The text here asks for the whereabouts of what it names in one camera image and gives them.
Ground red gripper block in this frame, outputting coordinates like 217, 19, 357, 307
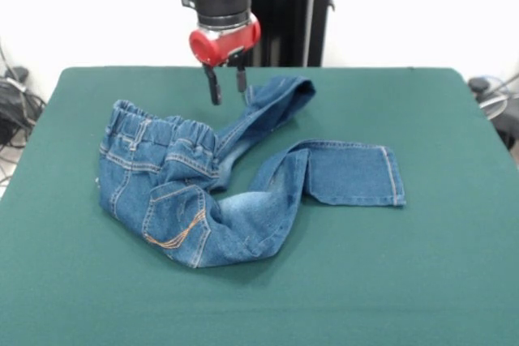
188, 12, 263, 107

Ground blue denim jeans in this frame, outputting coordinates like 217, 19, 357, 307
97, 75, 407, 270

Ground grey swivel chair base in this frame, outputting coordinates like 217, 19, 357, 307
468, 75, 519, 148
3, 66, 30, 83

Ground dark green table cloth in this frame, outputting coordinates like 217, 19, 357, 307
0, 66, 519, 346

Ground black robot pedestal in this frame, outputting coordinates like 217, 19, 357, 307
247, 0, 337, 67

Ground black cable bundle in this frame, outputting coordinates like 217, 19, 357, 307
0, 44, 46, 185

